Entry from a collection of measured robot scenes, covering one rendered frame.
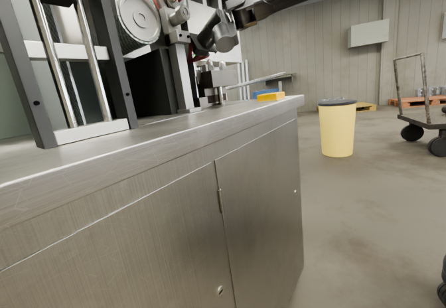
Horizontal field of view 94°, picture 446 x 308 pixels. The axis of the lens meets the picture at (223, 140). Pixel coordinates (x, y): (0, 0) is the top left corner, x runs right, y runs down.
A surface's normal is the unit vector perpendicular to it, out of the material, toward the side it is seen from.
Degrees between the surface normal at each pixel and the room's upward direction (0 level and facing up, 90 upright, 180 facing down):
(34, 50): 90
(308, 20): 90
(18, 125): 90
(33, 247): 90
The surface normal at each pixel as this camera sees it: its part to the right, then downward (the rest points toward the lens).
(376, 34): -0.28, 0.25
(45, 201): 0.78, 0.04
